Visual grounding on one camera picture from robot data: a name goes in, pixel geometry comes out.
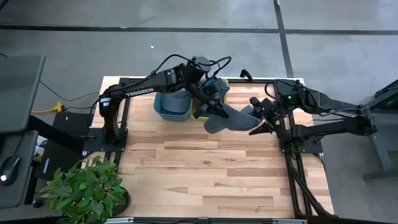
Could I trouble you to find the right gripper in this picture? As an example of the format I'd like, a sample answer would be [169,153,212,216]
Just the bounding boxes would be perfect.
[248,96,282,136]

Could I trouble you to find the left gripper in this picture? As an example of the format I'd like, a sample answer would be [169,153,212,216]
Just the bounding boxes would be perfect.
[194,90,230,119]

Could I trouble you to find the blue denim baseball cap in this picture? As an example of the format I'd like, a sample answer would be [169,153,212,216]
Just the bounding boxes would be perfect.
[198,77,231,105]

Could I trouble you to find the yellow plastic bin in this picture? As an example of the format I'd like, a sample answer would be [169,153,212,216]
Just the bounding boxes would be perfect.
[190,79,229,122]

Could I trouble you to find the teal plastic bin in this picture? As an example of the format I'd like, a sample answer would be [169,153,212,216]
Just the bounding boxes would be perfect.
[153,89,194,122]

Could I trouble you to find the black plant pot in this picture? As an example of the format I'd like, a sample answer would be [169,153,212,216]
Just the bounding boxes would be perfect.
[110,185,132,217]

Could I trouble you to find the grey metal table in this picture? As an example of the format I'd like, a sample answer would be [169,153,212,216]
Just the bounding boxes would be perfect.
[362,79,398,182]

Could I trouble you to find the black device with green light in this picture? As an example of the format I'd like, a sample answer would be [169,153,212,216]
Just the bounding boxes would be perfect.
[376,93,398,110]

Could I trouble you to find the green leafy plant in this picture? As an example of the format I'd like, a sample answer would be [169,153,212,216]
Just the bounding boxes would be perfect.
[39,154,127,224]

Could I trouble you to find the black Trossen box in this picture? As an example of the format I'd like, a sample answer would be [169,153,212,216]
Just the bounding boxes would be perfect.
[34,139,91,180]

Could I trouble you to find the black desk foot bar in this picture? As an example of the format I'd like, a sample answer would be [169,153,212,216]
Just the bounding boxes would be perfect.
[26,114,86,154]

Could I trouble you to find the white packet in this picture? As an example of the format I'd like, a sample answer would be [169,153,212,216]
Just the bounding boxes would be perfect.
[32,136,47,162]

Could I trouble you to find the grey desk top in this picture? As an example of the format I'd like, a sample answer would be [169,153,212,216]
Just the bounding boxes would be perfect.
[0,129,39,209]
[0,54,46,134]

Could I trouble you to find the black computer mouse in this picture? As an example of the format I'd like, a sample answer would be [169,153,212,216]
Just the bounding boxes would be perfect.
[0,155,21,187]

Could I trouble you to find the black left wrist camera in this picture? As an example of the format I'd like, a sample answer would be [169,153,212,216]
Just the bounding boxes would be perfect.
[201,78,222,94]

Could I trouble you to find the silver aluminium rail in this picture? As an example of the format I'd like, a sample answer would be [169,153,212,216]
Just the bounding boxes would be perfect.
[272,218,308,224]
[104,217,134,224]

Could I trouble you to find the yellow extension cord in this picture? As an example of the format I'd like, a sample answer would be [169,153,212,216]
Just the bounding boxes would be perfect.
[30,102,65,114]

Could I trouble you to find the black floor cable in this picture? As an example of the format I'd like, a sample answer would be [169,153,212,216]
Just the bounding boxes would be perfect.
[39,80,100,103]

